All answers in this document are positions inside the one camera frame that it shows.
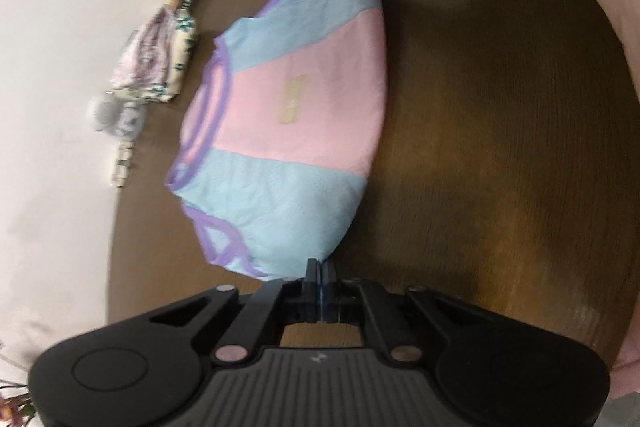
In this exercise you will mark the pink blue purple garment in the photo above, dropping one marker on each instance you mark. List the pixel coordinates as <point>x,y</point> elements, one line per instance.
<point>300,107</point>

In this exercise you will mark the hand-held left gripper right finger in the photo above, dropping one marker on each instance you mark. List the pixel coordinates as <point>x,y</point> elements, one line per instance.
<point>327,292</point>

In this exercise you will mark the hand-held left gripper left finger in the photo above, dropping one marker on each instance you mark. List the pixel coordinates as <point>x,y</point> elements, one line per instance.
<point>310,287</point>

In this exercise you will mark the red and green box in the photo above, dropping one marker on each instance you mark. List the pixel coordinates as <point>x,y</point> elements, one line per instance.
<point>186,2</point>

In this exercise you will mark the white phone holder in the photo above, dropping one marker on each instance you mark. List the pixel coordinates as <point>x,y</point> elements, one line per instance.
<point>122,164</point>

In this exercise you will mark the folded green flower cloth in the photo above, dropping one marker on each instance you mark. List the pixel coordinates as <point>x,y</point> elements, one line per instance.
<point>182,42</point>

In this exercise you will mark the folded pink floral cloth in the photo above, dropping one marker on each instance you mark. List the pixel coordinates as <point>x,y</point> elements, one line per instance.
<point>145,52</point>

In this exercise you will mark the white robot speaker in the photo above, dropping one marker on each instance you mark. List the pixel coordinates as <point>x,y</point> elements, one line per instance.
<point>102,113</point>

